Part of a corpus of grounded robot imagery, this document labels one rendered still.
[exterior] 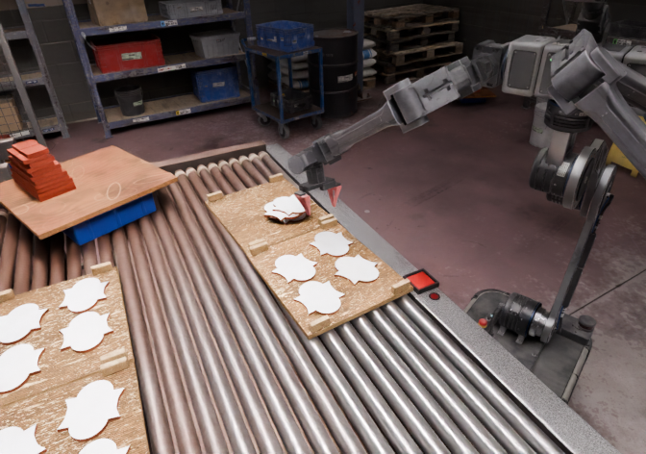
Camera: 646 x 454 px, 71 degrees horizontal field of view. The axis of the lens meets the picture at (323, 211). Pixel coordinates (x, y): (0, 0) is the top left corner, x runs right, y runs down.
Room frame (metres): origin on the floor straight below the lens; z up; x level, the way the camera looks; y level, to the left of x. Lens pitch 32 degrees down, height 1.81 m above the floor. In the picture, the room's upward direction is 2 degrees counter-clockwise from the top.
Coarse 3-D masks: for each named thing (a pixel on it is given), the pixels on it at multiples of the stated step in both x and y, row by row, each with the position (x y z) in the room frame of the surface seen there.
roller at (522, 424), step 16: (272, 160) 1.92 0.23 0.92; (288, 176) 1.75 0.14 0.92; (400, 304) 0.95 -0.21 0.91; (416, 320) 0.88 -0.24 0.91; (432, 320) 0.87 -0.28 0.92; (432, 336) 0.82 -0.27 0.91; (448, 352) 0.77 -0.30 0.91; (464, 368) 0.71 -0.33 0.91; (480, 368) 0.71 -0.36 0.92; (480, 384) 0.67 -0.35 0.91; (496, 400) 0.62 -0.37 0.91; (512, 416) 0.58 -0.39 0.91; (528, 416) 0.58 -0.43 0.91; (528, 432) 0.55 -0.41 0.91; (544, 448) 0.51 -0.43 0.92
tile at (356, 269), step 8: (336, 264) 1.09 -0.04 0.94; (344, 264) 1.09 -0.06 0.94; (352, 264) 1.09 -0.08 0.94; (360, 264) 1.09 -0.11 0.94; (368, 264) 1.09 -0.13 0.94; (376, 264) 1.09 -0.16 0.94; (336, 272) 1.05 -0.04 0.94; (344, 272) 1.05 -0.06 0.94; (352, 272) 1.05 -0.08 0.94; (360, 272) 1.05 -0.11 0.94; (368, 272) 1.05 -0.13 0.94; (376, 272) 1.04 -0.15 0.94; (352, 280) 1.01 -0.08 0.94; (360, 280) 1.01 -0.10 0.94; (368, 280) 1.01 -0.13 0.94
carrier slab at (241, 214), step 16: (240, 192) 1.58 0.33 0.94; (256, 192) 1.58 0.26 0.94; (272, 192) 1.57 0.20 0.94; (288, 192) 1.57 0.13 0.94; (224, 208) 1.46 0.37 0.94; (240, 208) 1.46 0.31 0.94; (256, 208) 1.46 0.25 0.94; (320, 208) 1.44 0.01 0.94; (224, 224) 1.35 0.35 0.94; (240, 224) 1.35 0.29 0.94; (256, 224) 1.34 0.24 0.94; (272, 224) 1.34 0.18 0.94; (288, 224) 1.34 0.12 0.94; (304, 224) 1.33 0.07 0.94; (240, 240) 1.24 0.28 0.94; (272, 240) 1.24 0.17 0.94
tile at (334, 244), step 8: (328, 232) 1.27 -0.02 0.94; (320, 240) 1.22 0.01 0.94; (328, 240) 1.22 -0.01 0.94; (336, 240) 1.21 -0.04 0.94; (344, 240) 1.21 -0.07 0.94; (320, 248) 1.17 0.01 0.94; (328, 248) 1.17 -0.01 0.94; (336, 248) 1.17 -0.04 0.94; (344, 248) 1.17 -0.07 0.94; (336, 256) 1.14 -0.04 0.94
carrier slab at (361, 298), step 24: (288, 240) 1.23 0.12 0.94; (312, 240) 1.23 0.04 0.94; (264, 264) 1.11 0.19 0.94; (384, 264) 1.09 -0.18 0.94; (288, 288) 1.00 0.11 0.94; (336, 288) 0.99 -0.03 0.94; (360, 288) 0.99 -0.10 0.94; (384, 288) 0.98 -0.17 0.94; (288, 312) 0.91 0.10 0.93; (336, 312) 0.89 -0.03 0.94; (360, 312) 0.89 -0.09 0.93; (312, 336) 0.82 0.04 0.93
